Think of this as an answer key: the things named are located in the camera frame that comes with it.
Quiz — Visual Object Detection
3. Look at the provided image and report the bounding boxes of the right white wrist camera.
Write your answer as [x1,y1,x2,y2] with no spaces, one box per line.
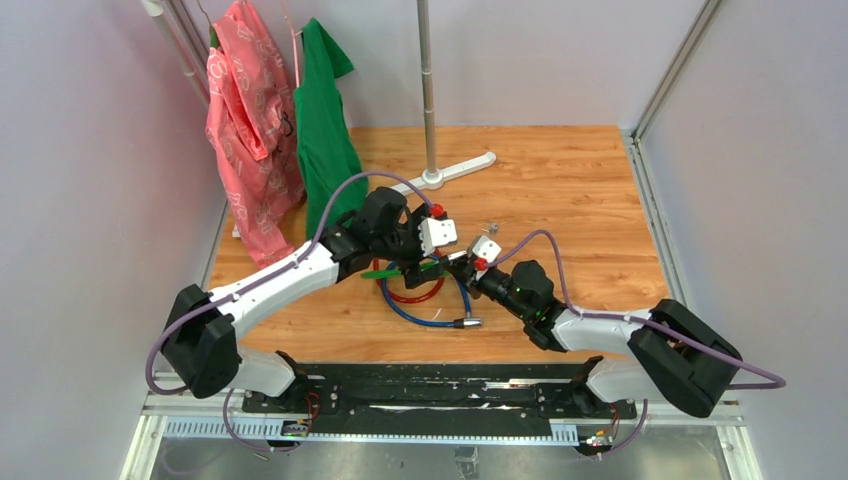
[466,235,502,272]

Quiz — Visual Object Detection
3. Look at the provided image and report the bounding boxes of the red cable lock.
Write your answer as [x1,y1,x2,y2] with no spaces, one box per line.
[372,259,445,304]

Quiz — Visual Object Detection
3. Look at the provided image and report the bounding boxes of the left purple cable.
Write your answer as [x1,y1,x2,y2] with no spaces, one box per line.
[145,170,445,456]

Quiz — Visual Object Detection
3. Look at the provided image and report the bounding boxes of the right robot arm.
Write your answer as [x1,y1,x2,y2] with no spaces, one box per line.
[447,257,742,418]

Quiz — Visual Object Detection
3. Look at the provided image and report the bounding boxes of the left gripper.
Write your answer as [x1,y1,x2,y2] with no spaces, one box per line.
[374,206,445,288]

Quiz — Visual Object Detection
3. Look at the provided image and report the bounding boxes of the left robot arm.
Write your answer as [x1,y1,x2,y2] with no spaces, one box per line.
[152,187,458,413]

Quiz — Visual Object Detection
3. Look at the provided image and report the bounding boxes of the aluminium frame rail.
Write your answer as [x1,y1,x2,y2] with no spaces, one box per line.
[121,364,762,479]

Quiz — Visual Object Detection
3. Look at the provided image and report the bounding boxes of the green t-shirt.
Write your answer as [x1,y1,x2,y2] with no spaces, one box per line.
[294,18,362,237]

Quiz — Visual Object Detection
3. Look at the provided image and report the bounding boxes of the purple cable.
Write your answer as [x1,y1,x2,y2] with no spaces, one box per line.
[472,229,788,458]
[145,170,445,456]

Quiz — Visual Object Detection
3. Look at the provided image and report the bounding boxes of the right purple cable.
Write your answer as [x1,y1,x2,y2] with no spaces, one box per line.
[472,229,788,458]

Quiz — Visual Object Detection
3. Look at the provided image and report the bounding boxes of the white clothes rack stand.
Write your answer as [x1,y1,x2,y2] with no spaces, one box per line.
[393,0,497,196]

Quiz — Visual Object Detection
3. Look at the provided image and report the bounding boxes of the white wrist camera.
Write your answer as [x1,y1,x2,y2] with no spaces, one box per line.
[466,235,502,272]
[418,203,458,256]

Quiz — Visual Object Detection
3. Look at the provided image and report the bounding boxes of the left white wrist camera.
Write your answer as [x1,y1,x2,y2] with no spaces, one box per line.
[418,203,458,256]

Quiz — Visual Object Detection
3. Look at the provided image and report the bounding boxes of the blue cable lock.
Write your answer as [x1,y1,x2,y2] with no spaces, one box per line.
[374,262,483,330]

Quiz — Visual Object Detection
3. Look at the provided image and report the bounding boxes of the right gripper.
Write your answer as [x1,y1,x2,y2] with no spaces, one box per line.
[445,257,533,321]

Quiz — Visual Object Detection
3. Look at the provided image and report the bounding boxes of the pink patterned garment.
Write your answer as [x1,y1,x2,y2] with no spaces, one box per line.
[206,1,304,268]

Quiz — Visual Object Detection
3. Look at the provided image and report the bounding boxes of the green cable lock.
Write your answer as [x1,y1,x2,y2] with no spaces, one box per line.
[359,249,466,286]

